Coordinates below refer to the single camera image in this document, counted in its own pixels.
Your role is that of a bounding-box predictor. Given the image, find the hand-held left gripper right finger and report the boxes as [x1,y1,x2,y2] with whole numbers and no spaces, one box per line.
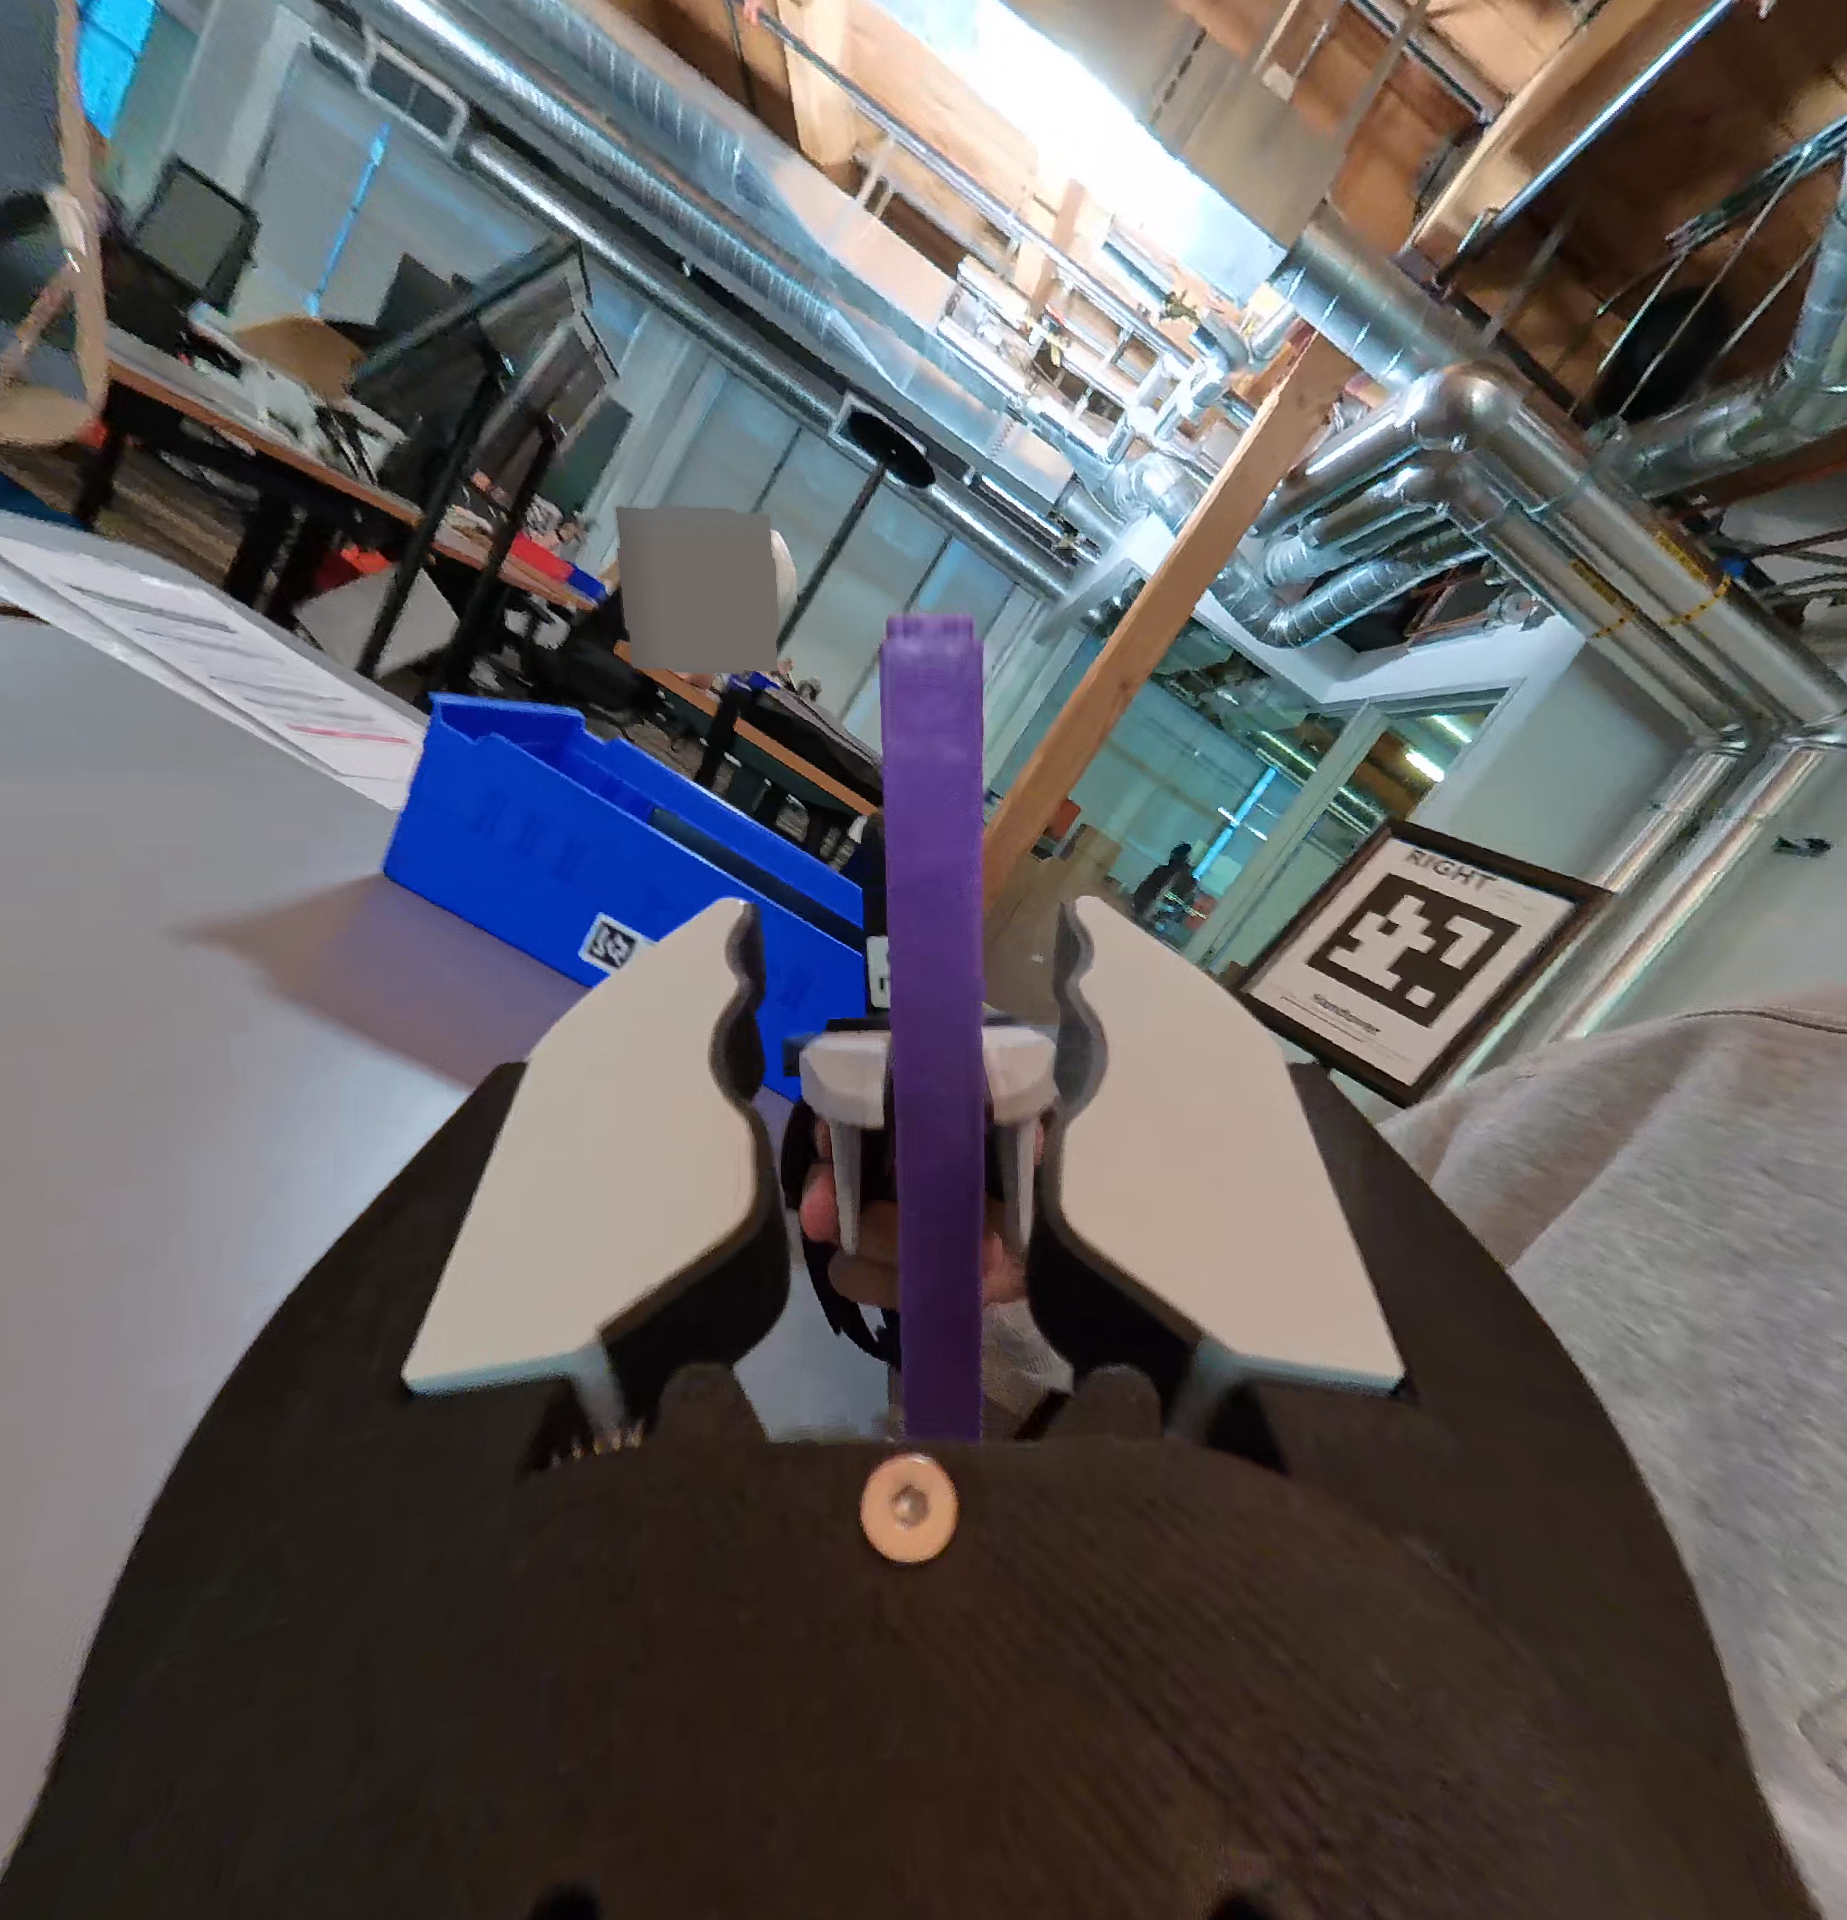
[1033,899,1406,1436]

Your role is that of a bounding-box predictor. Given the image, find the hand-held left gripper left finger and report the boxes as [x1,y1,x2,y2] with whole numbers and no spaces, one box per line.
[401,899,793,1443]

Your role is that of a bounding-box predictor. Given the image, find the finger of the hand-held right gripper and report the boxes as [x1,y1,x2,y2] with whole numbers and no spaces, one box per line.
[799,1037,897,1264]
[993,1027,1062,1253]

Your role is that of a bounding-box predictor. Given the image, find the long purple block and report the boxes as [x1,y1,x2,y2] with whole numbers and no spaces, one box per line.
[881,614,993,1446]

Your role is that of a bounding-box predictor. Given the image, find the blue plastic bin with tag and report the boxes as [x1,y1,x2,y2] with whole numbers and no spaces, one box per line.
[383,694,873,1102]

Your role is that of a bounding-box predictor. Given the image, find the person's right forearm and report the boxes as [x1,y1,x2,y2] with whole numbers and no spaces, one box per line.
[1378,987,1847,1276]

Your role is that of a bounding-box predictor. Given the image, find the grey desk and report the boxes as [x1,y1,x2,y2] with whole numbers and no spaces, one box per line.
[0,501,893,1893]

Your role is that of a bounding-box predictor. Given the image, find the stack of cardboard boxes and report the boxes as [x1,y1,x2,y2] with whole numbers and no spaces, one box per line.
[1014,818,1124,964]

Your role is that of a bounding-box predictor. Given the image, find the wooden top table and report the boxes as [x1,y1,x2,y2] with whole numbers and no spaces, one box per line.
[616,646,885,840]
[106,338,610,677]

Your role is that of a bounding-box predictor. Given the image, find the person's striped pale trousers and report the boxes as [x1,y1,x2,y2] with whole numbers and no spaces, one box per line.
[993,1305,1079,1416]

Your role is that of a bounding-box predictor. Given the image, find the framed marker sign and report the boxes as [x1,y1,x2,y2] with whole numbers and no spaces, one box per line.
[1239,818,1618,1110]

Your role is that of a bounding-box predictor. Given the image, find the black pole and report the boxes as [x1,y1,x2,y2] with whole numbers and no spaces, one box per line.
[805,406,936,630]

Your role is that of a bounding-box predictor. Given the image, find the paper sheets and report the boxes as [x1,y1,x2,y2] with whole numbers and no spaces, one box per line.
[0,525,429,812]

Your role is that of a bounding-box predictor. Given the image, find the black computer monitor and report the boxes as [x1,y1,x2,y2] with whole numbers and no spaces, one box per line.
[119,156,259,312]
[346,240,624,451]

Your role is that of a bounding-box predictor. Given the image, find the metal ventilation ducts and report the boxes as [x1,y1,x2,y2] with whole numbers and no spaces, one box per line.
[307,0,1847,1052]

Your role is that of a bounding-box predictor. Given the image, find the wooden post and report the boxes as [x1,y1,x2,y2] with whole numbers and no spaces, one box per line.
[980,321,1370,899]

